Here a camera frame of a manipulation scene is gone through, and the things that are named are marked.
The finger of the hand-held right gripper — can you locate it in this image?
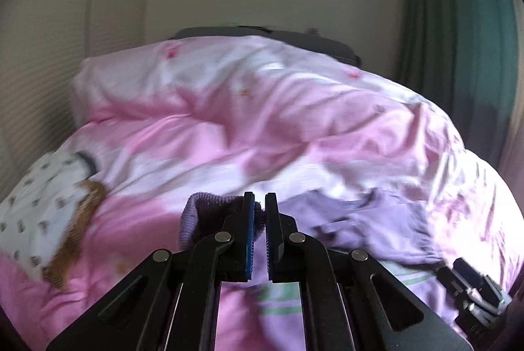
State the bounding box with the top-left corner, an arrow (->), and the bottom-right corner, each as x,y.
436,257 -> 492,296

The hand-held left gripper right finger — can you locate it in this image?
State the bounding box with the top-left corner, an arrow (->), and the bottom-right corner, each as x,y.
264,192 -> 471,351

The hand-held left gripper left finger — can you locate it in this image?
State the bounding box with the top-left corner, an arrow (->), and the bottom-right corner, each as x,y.
45,191 -> 256,351

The purple knit sweater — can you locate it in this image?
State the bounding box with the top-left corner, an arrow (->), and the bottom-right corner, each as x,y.
179,189 -> 445,267

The pink and white blanket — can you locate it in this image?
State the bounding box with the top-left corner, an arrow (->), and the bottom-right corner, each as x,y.
0,35 -> 524,351

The dark grey headboard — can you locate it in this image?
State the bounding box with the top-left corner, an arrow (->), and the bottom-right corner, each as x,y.
170,25 -> 362,68

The white printed garment brown trim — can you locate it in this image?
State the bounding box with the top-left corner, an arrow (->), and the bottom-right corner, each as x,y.
0,150 -> 109,290

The teal curtain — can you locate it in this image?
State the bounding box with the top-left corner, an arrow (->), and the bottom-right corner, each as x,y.
395,0 -> 521,171

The white ribbed wardrobe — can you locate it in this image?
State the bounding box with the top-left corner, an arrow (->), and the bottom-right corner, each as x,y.
0,0 -> 101,204

